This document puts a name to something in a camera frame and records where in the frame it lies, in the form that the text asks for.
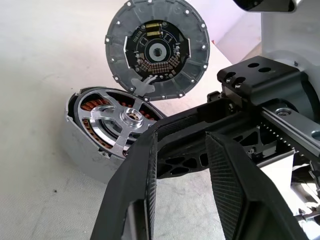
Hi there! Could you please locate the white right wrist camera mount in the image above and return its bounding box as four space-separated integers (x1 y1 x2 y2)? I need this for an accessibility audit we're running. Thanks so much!
232 0 320 74

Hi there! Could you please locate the grey round motor housing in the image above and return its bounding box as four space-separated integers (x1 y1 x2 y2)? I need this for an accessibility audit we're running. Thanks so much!
61 86 169 185

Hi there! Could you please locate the grey round motor lid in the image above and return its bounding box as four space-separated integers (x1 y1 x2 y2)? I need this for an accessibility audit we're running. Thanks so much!
104 0 211 102

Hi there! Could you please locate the silver spoked rotor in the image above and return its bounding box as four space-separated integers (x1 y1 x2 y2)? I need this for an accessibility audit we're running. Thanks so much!
74 91 161 158

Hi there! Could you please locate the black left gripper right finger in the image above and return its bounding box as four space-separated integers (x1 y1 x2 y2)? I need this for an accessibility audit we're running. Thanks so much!
204 130 312 240

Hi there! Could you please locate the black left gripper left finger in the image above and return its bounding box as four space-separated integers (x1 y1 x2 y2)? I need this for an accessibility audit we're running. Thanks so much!
90 122 159 240

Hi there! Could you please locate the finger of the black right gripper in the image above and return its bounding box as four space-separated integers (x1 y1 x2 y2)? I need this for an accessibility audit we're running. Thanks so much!
156 124 280 180
156 90 261 151

